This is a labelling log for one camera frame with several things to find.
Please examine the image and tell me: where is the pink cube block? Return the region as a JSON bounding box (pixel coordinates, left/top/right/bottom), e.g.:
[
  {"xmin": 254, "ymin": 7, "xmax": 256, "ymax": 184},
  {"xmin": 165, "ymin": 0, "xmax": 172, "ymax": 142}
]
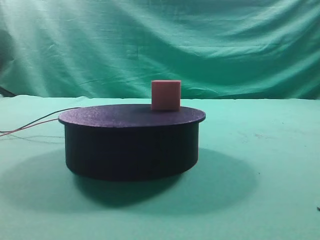
[{"xmin": 151, "ymin": 80, "xmax": 181, "ymax": 111}]

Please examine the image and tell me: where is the black round turntable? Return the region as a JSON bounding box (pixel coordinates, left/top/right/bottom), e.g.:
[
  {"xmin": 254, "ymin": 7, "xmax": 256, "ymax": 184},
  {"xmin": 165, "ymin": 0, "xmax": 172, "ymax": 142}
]
[{"xmin": 58, "ymin": 104, "xmax": 206, "ymax": 182}]

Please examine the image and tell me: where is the green backdrop cloth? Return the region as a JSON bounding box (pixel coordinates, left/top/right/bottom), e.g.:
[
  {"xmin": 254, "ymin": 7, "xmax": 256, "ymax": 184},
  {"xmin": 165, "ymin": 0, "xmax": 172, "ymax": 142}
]
[{"xmin": 0, "ymin": 0, "xmax": 320, "ymax": 99}]

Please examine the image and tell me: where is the black wire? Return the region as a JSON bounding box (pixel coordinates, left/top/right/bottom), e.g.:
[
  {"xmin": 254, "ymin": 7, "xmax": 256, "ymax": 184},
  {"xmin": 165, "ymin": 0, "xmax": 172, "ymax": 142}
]
[{"xmin": 0, "ymin": 107, "xmax": 82, "ymax": 134}]

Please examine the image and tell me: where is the red wire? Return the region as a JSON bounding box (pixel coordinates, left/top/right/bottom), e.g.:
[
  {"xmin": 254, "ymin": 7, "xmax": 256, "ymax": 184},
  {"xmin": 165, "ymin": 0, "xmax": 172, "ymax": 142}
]
[{"xmin": 0, "ymin": 118, "xmax": 61, "ymax": 137}]

